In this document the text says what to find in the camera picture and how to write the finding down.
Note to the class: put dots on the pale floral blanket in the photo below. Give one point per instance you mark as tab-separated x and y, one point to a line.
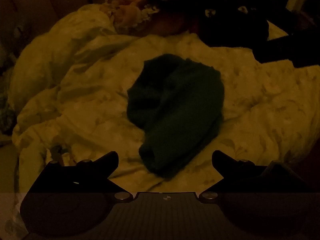
87	92

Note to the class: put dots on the reddish pillow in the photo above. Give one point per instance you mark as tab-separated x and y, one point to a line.
172	23

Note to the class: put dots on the orange frilly lace pillow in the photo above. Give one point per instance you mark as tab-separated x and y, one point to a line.
130	10

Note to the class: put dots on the dark green knitted garment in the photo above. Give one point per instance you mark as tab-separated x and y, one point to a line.
175	110

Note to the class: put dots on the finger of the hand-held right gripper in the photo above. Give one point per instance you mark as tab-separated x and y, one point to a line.
272	52

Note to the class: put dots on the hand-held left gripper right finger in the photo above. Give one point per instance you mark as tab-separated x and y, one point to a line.
218	159

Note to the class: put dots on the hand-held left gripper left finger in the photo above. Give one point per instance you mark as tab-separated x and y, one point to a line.
113	159

